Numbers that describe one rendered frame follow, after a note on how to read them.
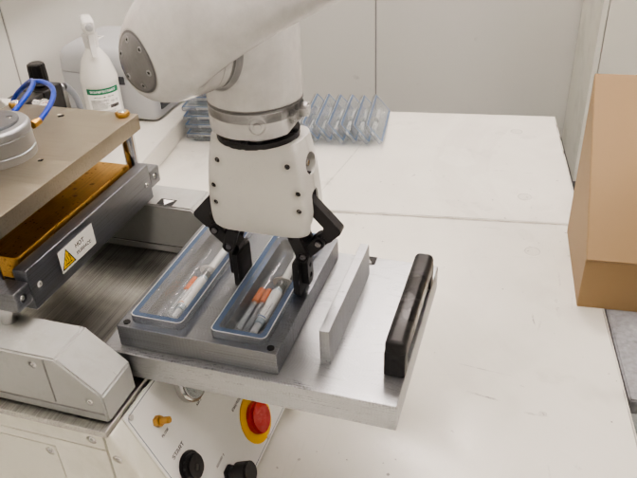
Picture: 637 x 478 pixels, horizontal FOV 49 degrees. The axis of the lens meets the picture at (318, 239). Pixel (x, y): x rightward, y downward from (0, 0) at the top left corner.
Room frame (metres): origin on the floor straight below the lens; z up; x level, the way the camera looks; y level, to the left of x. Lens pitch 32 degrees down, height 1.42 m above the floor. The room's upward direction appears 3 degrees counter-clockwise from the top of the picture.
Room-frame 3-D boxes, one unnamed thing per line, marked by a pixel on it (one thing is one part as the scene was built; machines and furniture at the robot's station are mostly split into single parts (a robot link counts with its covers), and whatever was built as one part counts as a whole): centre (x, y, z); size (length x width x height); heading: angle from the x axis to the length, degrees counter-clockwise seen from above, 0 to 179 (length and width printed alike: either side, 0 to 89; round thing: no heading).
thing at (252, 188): (0.58, 0.05, 1.12); 0.10 x 0.08 x 0.11; 71
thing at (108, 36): (1.64, 0.43, 0.88); 0.25 x 0.20 x 0.17; 72
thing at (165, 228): (0.79, 0.22, 0.96); 0.26 x 0.05 x 0.07; 71
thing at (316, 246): (0.57, 0.01, 1.03); 0.03 x 0.03 x 0.07; 71
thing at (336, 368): (0.58, 0.04, 0.97); 0.30 x 0.22 x 0.08; 71
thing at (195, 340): (0.60, 0.09, 0.98); 0.20 x 0.17 x 0.03; 161
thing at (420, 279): (0.54, -0.09, 0.99); 0.15 x 0.02 x 0.04; 161
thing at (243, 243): (0.60, 0.09, 1.03); 0.03 x 0.03 x 0.07; 71
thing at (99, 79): (1.50, 0.46, 0.92); 0.09 x 0.08 x 0.25; 20
